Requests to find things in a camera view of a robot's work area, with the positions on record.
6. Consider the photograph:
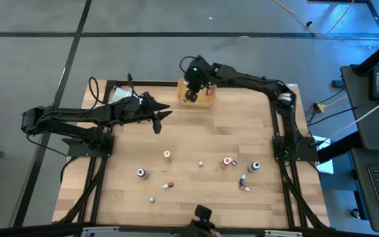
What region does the yellow plastic bin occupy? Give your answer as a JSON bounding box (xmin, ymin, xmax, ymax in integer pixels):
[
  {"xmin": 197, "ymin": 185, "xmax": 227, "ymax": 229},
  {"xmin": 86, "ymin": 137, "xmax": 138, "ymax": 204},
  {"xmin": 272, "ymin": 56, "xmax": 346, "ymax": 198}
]
[{"xmin": 176, "ymin": 77, "xmax": 217, "ymax": 108}]

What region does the large blue food coloring bottle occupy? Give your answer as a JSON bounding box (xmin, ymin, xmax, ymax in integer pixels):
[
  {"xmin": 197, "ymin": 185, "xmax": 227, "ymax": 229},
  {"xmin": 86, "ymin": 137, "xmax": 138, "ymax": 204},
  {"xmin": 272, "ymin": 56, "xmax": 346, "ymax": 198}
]
[{"xmin": 247, "ymin": 161, "xmax": 261, "ymax": 174}]

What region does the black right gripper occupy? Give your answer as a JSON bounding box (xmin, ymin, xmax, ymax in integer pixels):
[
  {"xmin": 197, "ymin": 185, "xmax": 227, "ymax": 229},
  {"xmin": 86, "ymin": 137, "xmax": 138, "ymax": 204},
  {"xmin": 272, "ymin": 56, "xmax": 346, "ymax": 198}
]
[{"xmin": 180, "ymin": 55, "xmax": 216, "ymax": 103}]

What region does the black desk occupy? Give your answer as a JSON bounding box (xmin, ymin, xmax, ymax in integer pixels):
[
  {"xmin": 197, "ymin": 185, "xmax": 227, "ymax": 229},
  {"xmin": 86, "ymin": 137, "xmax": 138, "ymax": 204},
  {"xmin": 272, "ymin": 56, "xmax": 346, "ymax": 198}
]
[
  {"xmin": 340, "ymin": 64, "xmax": 379, "ymax": 152},
  {"xmin": 350, "ymin": 147, "xmax": 379, "ymax": 234}
]

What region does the black aluminium table frame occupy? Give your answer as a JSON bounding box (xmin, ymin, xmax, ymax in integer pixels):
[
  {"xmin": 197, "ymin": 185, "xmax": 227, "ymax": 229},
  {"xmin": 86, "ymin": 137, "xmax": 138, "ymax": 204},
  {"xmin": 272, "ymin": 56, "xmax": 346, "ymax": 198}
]
[{"xmin": 56, "ymin": 80, "xmax": 332, "ymax": 231}]

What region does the yellow floor cable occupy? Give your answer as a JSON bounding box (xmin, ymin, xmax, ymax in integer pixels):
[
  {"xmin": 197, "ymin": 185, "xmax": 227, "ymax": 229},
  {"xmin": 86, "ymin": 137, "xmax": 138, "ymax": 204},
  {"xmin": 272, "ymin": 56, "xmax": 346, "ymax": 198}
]
[{"xmin": 272, "ymin": 0, "xmax": 355, "ymax": 38}]

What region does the black crossbar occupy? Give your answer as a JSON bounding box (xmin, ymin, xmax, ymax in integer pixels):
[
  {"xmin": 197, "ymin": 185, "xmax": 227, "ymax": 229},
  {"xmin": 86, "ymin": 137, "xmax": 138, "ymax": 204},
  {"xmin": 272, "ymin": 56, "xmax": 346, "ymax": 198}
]
[{"xmin": 0, "ymin": 222, "xmax": 379, "ymax": 237}]

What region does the black table-level camera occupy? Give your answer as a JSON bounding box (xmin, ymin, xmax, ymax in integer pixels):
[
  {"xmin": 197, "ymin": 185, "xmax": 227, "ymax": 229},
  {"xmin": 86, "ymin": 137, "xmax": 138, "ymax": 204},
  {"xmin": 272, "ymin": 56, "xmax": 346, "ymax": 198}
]
[{"xmin": 189, "ymin": 204, "xmax": 217, "ymax": 237}]

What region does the black stand beam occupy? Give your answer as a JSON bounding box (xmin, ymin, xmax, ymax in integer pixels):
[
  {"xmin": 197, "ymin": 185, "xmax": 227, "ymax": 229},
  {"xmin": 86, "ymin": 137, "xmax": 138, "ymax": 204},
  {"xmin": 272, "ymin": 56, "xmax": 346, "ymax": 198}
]
[{"xmin": 353, "ymin": 32, "xmax": 379, "ymax": 77}]

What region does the white cable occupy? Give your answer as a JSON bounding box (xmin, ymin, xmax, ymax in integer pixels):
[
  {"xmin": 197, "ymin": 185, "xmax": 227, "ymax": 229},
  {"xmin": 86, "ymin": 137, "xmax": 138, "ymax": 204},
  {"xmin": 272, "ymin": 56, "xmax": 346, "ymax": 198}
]
[{"xmin": 327, "ymin": 91, "xmax": 379, "ymax": 138}]

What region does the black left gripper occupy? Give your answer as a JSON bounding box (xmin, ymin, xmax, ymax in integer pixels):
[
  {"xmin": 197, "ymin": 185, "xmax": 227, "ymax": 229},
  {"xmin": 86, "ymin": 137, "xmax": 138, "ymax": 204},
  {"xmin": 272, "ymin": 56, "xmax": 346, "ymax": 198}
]
[{"xmin": 120, "ymin": 92, "xmax": 173, "ymax": 135}]

